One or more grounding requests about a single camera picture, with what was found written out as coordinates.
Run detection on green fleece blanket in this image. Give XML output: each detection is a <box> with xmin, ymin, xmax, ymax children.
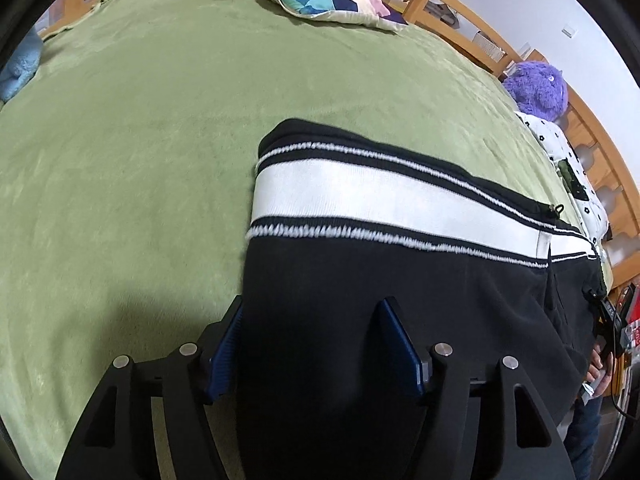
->
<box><xmin>0</xmin><ymin>0</ymin><xmax>615</xmax><ymax>480</ymax></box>

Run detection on person's right hand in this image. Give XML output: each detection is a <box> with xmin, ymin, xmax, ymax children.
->
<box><xmin>582</xmin><ymin>342</ymin><xmax>617</xmax><ymax>403</ymax></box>

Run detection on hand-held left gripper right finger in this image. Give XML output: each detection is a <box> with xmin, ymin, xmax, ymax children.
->
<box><xmin>375</xmin><ymin>297</ymin><xmax>576</xmax><ymax>480</ymax></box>

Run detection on purple plush toy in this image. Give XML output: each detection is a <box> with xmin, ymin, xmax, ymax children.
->
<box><xmin>502</xmin><ymin>60</ymin><xmax>570</xmax><ymax>122</ymax></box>

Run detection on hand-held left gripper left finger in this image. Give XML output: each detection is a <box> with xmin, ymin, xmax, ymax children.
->
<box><xmin>55</xmin><ymin>295</ymin><xmax>246</xmax><ymax>480</ymax></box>

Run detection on black pants with white stripe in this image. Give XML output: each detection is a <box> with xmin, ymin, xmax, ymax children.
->
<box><xmin>235</xmin><ymin>118</ymin><xmax>612</xmax><ymax>480</ymax></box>

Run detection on wooden bed frame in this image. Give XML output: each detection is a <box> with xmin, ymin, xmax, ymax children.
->
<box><xmin>40</xmin><ymin>0</ymin><xmax>640</xmax><ymax>281</ymax></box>

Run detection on person's blue jeans leg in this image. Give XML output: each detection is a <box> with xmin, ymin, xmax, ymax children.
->
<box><xmin>564</xmin><ymin>397</ymin><xmax>603</xmax><ymax>480</ymax></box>

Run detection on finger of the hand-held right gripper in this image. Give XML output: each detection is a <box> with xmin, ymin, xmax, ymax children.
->
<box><xmin>582</xmin><ymin>286</ymin><xmax>617</xmax><ymax>322</ymax></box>

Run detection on light blue fluffy towel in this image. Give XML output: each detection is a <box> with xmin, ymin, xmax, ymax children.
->
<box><xmin>0</xmin><ymin>27</ymin><xmax>44</xmax><ymax>104</ymax></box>

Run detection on white floral pillow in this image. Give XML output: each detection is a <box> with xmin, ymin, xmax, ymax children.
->
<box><xmin>515</xmin><ymin>111</ymin><xmax>613</xmax><ymax>257</ymax></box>

